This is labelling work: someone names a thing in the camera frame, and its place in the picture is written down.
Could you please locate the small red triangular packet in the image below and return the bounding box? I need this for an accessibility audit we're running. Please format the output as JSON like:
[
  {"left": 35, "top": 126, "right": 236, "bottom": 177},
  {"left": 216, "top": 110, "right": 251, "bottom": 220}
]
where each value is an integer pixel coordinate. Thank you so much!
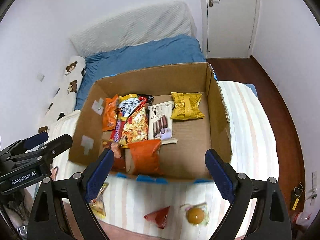
[{"left": 144, "top": 206, "right": 170, "bottom": 229}]

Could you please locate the striped white bed sheet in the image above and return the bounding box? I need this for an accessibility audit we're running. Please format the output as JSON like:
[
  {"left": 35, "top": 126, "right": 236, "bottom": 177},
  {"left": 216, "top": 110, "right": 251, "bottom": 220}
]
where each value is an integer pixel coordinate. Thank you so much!
[{"left": 49, "top": 81, "right": 279, "bottom": 239}]

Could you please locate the white textured pillow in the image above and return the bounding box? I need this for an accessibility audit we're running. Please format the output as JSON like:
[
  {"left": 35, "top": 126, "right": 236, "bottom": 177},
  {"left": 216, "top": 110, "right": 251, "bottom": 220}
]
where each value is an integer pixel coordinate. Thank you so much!
[{"left": 70, "top": 0, "right": 197, "bottom": 57}]

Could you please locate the bear print pillow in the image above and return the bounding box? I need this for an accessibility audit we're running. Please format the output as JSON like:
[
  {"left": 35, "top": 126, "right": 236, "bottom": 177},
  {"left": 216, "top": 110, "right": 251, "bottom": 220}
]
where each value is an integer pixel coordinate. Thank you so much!
[{"left": 38, "top": 56, "right": 86, "bottom": 133}]

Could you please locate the white door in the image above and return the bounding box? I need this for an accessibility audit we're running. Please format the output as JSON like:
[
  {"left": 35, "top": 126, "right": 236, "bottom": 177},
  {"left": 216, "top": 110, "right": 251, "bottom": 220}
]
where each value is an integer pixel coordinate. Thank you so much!
[{"left": 201, "top": 0, "right": 260, "bottom": 59}]

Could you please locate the yellow snack bag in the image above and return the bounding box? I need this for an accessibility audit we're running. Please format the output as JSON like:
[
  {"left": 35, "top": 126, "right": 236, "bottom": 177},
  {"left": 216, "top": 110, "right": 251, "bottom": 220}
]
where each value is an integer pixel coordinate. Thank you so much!
[{"left": 171, "top": 92, "right": 204, "bottom": 121}]

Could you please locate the cheese noodle packet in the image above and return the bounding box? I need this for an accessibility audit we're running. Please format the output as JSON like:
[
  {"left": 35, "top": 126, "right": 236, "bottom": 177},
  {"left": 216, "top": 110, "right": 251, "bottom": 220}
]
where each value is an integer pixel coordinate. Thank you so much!
[{"left": 110, "top": 94, "right": 154, "bottom": 148}]

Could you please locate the beige Franzzi cookie pack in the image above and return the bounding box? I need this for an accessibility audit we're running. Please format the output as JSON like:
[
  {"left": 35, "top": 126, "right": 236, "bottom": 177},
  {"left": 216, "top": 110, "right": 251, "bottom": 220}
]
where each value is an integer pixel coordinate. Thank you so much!
[{"left": 148, "top": 101, "right": 178, "bottom": 145}]

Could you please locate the blue blanket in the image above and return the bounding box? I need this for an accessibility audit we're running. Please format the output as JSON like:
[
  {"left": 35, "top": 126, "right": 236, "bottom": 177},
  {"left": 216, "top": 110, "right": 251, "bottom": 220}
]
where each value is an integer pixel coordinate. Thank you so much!
[{"left": 75, "top": 35, "right": 206, "bottom": 110}]

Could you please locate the brown small snack packet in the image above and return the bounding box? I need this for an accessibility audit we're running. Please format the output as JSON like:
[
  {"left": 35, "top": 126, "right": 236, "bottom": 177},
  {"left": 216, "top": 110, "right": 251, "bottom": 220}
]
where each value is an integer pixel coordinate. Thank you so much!
[{"left": 102, "top": 140, "right": 126, "bottom": 170}]

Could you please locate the yellow biscuit snack packet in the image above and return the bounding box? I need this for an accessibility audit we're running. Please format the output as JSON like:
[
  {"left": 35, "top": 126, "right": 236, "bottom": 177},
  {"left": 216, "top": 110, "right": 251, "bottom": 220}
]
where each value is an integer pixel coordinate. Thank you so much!
[{"left": 89, "top": 183, "right": 108, "bottom": 219}]

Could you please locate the orange chip bag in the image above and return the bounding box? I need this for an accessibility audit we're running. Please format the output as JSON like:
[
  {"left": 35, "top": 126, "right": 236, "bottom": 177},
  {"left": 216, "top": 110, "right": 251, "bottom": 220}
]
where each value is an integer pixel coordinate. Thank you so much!
[{"left": 129, "top": 139, "right": 163, "bottom": 176}]

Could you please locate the cardboard box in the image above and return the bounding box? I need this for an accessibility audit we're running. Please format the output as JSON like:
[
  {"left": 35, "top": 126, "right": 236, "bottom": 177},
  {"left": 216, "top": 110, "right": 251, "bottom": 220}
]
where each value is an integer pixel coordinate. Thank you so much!
[{"left": 69, "top": 62, "right": 232, "bottom": 179}]

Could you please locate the wrapped round pastry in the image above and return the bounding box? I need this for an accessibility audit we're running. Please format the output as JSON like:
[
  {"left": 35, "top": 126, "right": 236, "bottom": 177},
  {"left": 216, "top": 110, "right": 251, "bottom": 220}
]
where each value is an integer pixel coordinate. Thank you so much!
[{"left": 180, "top": 202, "right": 209, "bottom": 226}]

